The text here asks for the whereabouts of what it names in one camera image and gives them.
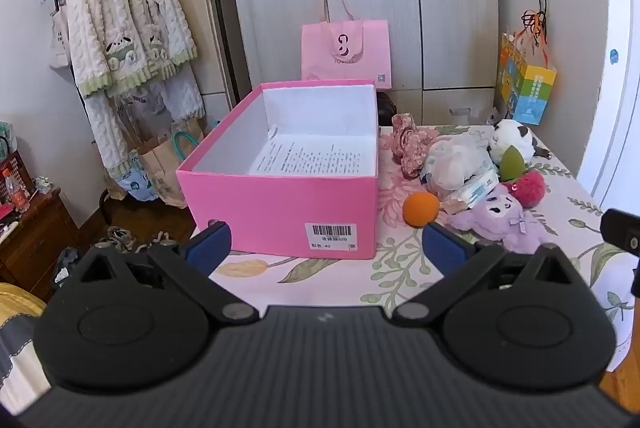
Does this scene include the colourful gift bag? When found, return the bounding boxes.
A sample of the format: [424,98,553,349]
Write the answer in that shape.
[496,27,557,126]

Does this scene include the red label water bottle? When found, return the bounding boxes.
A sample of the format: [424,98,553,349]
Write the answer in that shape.
[0,167,32,214]

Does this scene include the purple plush toy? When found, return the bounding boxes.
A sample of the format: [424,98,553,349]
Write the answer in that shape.
[446,183,551,255]

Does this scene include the wooden cabinet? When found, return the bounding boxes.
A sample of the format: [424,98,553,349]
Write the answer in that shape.
[0,188,81,304]

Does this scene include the white door panel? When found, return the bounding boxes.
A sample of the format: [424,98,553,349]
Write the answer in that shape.
[577,0,640,209]

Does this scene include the light blue printed bag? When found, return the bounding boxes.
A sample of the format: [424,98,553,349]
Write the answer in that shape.
[112,150,161,203]

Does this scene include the red strawberry plush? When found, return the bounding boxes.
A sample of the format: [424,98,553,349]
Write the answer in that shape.
[502,170,547,209]

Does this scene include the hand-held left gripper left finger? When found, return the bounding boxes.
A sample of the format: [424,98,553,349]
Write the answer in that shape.
[74,220,260,326]

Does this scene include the yellow blanket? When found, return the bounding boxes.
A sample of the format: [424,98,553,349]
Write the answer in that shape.
[0,280,48,324]

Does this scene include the pink cardboard box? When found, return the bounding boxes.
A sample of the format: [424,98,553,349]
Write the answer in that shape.
[175,79,381,260]

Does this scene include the teal plastic handbag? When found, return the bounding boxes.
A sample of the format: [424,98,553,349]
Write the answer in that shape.
[172,130,201,161]

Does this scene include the orange sponge ball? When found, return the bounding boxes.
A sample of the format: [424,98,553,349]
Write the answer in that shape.
[403,192,441,229]

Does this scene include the panda plush toy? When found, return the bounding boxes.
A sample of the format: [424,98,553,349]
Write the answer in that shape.
[487,119,551,166]

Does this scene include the printed paper sheet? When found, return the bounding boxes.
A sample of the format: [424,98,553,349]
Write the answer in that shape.
[247,125,376,176]

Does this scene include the pink floral scrunchie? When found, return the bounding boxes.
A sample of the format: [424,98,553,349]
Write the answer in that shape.
[391,113,441,179]

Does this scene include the brown paper bag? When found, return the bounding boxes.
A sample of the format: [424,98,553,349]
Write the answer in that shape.
[135,118,206,209]

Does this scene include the fluffy white pyjama pants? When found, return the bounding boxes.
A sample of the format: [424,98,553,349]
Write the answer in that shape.
[82,65,207,179]

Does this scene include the orange and black cords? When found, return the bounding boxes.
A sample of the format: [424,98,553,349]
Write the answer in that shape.
[517,0,551,64]

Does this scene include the wet wipes packet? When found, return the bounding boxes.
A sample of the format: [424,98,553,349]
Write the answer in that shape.
[447,170,501,211]

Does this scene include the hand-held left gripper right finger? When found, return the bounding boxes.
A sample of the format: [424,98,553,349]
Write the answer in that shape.
[391,222,577,327]

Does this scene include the green white plastic bag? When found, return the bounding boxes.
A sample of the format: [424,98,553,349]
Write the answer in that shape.
[0,120,18,164]

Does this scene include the pink tote bag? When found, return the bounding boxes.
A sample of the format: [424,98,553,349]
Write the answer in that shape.
[301,0,392,91]

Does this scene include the white canvas tote bag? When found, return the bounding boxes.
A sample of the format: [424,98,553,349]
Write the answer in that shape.
[48,0,76,70]

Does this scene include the fluffy white green cardigan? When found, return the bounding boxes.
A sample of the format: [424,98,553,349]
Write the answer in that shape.
[65,0,198,98]

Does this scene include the white fluffy plush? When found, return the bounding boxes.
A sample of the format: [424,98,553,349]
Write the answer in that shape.
[420,135,496,201]

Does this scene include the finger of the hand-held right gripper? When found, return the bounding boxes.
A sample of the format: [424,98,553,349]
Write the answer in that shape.
[600,208,640,255]

